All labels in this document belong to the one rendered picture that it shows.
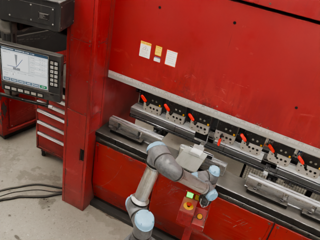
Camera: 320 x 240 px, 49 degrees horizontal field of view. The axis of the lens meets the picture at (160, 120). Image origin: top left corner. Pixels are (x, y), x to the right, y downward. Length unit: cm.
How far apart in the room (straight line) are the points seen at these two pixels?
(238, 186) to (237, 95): 73
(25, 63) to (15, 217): 150
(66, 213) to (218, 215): 144
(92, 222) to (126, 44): 167
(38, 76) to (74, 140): 71
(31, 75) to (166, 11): 103
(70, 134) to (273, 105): 165
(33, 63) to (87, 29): 44
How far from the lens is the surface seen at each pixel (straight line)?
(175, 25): 244
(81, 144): 300
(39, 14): 245
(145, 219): 212
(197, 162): 262
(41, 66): 255
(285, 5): 221
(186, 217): 256
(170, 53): 250
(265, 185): 272
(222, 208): 280
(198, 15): 237
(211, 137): 289
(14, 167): 399
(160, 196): 298
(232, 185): 273
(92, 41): 256
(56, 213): 348
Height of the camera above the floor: 255
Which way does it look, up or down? 31 degrees down
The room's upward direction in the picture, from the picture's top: 11 degrees clockwise
